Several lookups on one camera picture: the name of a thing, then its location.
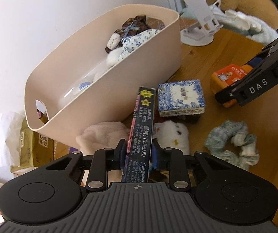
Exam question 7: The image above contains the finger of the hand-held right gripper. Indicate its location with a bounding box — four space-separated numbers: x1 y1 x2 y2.
247 30 278 72
215 81 242 105

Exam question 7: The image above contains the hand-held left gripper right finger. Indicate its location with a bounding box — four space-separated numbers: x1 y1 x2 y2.
151 139 229 191

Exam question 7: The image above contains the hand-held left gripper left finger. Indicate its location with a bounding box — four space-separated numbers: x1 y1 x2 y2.
45 138 128 191

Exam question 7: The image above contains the small orange box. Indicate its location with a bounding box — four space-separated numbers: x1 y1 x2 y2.
210 64 253 108

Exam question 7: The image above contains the long black box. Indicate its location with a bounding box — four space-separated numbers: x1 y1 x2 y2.
121 86 157 183

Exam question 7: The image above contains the white cat plush hair clip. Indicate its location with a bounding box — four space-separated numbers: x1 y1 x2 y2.
153 120 190 155

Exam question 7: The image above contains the pink fuzzy cloth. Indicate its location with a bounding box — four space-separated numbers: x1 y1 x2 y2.
75 121 132 154

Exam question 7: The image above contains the green scrunchie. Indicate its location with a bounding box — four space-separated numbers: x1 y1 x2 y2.
204 120 260 171

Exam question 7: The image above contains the blue white patterned packet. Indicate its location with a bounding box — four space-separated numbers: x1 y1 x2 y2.
157 79 206 117

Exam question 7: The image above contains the beige plastic storage bin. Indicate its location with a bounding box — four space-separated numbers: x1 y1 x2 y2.
24 4 181 130

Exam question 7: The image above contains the clear cotton swab packet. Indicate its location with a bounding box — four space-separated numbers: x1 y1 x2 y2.
59 74 98 107

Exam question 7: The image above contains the blue floral doll dress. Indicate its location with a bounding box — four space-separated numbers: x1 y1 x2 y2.
120 29 165 61

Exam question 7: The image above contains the wooden desktop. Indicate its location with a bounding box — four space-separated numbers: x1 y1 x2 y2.
53 28 278 226

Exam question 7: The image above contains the light blue cloth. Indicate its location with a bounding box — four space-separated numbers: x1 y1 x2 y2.
180 5 278 45

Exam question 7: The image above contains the white phone stand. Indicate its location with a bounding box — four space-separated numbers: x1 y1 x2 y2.
180 0 224 46

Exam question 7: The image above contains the gold tissue box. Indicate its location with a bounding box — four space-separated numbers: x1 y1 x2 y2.
0 112 54 175

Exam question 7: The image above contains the brown lace doll dress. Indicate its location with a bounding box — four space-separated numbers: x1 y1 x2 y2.
105 15 166 54

